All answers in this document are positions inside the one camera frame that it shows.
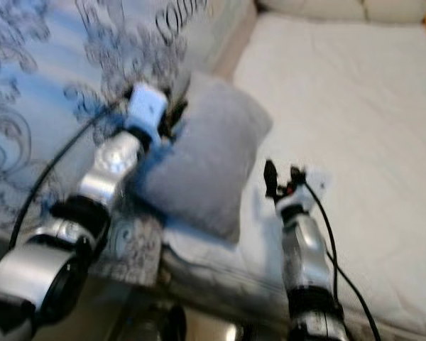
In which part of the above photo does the blue grey swirl duvet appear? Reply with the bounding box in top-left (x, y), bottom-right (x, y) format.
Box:
top-left (0, 0), bottom-right (249, 285)

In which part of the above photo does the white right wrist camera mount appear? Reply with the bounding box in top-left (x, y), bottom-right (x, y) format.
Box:
top-left (297, 167), bottom-right (334, 210)

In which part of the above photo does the grey pillow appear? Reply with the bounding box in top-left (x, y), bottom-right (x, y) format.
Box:
top-left (135, 71), bottom-right (274, 246)

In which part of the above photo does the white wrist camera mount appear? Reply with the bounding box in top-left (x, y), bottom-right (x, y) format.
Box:
top-left (126, 82), bottom-right (170, 139)
top-left (297, 167), bottom-right (334, 210)

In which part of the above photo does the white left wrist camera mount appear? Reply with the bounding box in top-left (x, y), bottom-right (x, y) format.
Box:
top-left (126, 82), bottom-right (170, 139)

